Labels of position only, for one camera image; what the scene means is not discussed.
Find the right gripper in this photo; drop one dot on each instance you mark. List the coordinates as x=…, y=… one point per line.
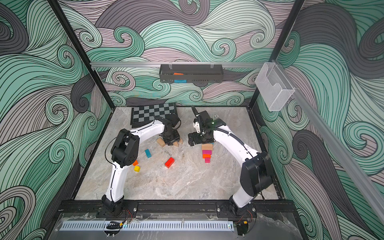
x=199, y=140

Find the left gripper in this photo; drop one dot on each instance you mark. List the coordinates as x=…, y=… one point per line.
x=177, y=138

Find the wooden rectangular block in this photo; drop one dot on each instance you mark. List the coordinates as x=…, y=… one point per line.
x=160, y=142

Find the wooden long block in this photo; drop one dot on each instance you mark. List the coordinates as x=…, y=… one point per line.
x=207, y=147

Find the magenta rectangular block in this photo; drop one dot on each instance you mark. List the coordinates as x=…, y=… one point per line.
x=207, y=152

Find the red rectangular block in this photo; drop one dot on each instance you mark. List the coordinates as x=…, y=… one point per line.
x=169, y=162

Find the teal small block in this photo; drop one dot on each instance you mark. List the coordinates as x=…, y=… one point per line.
x=148, y=153

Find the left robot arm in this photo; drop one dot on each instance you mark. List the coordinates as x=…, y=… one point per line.
x=125, y=151

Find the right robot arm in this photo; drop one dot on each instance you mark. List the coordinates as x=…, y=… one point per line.
x=255, y=172

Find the black grey chessboard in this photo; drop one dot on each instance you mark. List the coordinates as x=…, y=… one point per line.
x=143, y=115

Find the clear acrylic holder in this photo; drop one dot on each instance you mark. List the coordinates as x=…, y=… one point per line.
x=274, y=86

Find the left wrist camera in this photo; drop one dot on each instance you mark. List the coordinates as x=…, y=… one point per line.
x=174, y=119

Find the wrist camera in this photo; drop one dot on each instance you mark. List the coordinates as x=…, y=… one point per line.
x=202, y=120
x=174, y=119

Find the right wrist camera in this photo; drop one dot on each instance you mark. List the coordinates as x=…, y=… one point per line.
x=202, y=120

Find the black wall tray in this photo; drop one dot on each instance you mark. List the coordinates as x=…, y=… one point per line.
x=197, y=74

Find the white perforated cable duct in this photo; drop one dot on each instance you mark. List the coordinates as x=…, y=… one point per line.
x=183, y=225

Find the aluminium wall rail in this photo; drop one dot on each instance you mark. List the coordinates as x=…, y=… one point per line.
x=137, y=64

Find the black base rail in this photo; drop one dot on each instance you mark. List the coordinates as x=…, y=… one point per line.
x=141, y=208

